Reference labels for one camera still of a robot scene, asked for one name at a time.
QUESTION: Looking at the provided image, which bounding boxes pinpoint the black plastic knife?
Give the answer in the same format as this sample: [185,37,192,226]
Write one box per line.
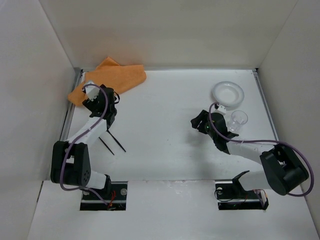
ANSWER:
[107,130,127,153]

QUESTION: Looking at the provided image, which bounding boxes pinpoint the black plastic fork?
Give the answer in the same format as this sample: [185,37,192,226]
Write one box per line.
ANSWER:
[98,137,115,156]

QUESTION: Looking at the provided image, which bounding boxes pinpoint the orange cloth placemat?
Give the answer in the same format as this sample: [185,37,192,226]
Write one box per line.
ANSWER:
[67,57,147,107]

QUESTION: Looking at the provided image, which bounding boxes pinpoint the clear plastic cup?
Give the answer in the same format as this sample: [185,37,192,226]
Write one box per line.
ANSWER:
[228,110,249,132]

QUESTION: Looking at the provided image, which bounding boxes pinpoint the white round plate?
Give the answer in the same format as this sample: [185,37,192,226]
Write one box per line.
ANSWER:
[212,81,245,108]

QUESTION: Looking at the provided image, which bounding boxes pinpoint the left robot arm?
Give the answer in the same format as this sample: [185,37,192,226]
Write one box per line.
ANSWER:
[50,81,120,192]

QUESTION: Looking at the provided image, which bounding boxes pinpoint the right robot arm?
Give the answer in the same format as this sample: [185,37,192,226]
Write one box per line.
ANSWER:
[190,110,315,197]

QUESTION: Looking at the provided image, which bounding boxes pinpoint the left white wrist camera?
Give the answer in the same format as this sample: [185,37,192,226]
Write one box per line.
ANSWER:
[82,80,100,101]

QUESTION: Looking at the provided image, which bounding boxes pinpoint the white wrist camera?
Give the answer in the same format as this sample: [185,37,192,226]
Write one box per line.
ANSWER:
[214,103,227,116]
[82,80,100,101]

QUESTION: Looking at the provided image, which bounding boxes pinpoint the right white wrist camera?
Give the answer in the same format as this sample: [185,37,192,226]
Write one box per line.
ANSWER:
[214,103,227,116]

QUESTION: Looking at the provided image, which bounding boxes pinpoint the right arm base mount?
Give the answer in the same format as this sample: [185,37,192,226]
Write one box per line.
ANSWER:
[214,180,269,211]

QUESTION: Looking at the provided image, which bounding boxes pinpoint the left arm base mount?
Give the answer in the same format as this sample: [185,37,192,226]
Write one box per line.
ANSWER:
[79,181,128,211]

